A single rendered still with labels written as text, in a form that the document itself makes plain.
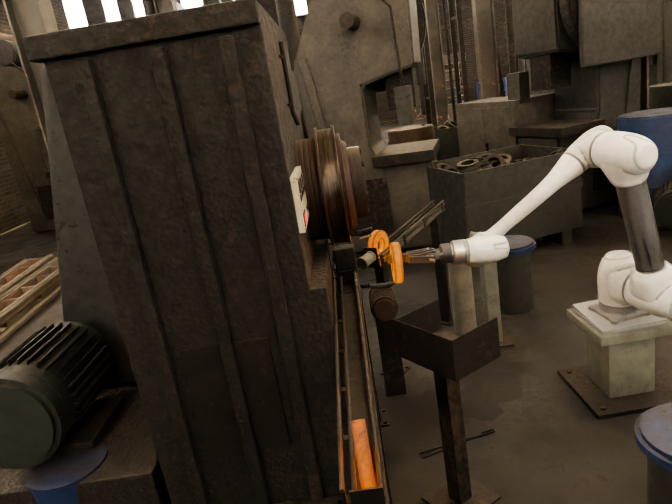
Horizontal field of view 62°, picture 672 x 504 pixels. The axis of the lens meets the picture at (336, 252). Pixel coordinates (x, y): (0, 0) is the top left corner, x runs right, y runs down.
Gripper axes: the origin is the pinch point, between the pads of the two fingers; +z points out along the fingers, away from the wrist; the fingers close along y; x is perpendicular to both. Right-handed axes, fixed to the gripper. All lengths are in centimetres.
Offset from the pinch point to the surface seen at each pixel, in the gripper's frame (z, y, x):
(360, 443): 19, -93, -12
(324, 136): 22, 11, 46
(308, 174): 29.0, 2.4, 34.3
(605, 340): -83, 8, -47
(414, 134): -77, 491, -1
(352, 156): 12.3, 12.2, 37.8
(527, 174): -125, 226, -16
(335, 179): 19.5, -1.4, 32.0
